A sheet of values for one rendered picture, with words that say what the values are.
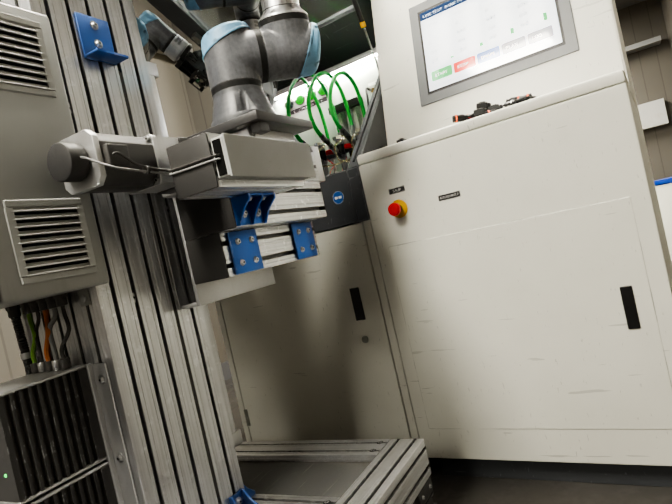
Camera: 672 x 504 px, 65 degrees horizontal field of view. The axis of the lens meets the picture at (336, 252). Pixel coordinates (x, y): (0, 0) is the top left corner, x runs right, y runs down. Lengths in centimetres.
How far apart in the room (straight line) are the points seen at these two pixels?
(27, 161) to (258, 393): 124
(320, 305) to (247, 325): 33
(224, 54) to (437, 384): 102
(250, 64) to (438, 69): 73
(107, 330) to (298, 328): 85
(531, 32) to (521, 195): 53
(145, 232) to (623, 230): 104
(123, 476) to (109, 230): 45
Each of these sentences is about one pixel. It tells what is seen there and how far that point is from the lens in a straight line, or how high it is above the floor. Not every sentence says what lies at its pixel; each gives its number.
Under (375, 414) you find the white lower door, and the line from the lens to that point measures 169.
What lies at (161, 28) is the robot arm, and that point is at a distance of 181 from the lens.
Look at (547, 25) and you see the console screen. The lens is 170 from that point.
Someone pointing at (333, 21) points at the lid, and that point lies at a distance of 213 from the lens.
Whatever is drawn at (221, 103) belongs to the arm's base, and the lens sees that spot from 121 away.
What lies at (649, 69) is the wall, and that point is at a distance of 844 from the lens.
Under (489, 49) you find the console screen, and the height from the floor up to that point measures 120.
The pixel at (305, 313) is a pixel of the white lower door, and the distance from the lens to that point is 172.
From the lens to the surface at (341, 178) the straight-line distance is 158.
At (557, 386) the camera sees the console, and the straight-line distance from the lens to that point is 147.
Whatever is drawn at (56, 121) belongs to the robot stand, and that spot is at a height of 104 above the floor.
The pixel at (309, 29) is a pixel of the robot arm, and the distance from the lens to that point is 129.
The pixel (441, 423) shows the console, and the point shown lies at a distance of 160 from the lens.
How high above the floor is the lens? 74
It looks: 1 degrees down
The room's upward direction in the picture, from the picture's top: 13 degrees counter-clockwise
